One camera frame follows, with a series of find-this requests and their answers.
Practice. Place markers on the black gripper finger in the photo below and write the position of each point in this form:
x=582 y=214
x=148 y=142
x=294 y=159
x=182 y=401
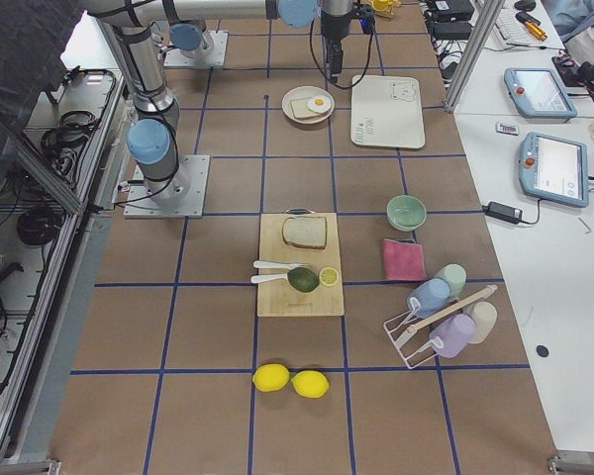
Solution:
x=335 y=61

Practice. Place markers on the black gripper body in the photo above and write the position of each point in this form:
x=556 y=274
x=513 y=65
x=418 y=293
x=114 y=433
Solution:
x=334 y=27

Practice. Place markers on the white round plate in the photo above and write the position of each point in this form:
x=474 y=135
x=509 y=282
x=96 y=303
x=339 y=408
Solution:
x=305 y=92

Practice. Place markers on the bread slice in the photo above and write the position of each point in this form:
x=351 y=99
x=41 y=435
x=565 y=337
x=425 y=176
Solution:
x=299 y=109
x=305 y=232

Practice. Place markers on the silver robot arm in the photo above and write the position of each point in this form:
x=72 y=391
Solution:
x=296 y=14
x=152 y=140

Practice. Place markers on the fried egg toy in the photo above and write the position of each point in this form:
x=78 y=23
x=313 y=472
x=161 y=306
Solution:
x=320 y=104

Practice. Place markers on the white bear tray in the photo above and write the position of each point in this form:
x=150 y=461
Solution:
x=386 y=111

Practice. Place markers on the white keyboard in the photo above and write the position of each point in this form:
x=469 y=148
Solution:
x=509 y=30

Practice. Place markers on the green ceramic bowl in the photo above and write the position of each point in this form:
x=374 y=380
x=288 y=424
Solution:
x=405 y=213

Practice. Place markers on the far teach pendant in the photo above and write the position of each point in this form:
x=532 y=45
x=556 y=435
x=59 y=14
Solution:
x=538 y=93

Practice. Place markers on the teach pendant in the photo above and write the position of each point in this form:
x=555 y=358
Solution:
x=554 y=169
x=538 y=93

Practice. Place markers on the pink cloth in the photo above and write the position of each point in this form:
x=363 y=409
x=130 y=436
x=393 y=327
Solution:
x=403 y=261

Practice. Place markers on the half lemon slice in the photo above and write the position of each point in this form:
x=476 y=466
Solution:
x=329 y=276

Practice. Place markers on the white plastic spoon upper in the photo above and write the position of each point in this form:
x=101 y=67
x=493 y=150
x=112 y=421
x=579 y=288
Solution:
x=262 y=264

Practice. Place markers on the white plastic spoon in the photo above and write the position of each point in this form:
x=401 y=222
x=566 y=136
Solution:
x=263 y=278
x=262 y=264

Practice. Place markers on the green avocado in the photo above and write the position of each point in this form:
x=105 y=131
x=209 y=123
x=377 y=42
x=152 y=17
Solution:
x=303 y=279

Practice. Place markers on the white plastic spoon lower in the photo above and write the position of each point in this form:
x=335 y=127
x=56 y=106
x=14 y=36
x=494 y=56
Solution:
x=263 y=278

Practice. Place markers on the black power adapter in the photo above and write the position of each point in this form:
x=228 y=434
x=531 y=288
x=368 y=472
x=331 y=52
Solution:
x=502 y=212

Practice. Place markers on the near teach pendant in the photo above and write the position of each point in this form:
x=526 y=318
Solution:
x=554 y=169

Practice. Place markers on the green cup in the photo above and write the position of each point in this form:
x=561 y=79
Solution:
x=454 y=275

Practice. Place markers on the blue cup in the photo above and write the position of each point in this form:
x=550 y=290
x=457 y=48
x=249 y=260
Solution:
x=428 y=298

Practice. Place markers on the beige cup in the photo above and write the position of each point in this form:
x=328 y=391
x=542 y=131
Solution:
x=484 y=314

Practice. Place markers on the purple cup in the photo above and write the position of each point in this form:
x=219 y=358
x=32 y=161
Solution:
x=450 y=337

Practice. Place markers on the yellow lemon left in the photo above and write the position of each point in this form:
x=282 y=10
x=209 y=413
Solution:
x=270 y=377

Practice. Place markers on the yellow lemon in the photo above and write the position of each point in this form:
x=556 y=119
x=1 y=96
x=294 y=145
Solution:
x=310 y=384
x=270 y=377

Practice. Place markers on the yellow lemon right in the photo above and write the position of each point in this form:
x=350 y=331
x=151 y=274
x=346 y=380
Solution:
x=310 y=384

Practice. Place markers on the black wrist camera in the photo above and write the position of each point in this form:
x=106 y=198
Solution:
x=365 y=16

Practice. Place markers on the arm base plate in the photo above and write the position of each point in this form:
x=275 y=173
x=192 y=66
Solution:
x=198 y=50
x=183 y=197

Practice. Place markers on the white wire cup rack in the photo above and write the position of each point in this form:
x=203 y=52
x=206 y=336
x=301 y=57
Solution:
x=410 y=336

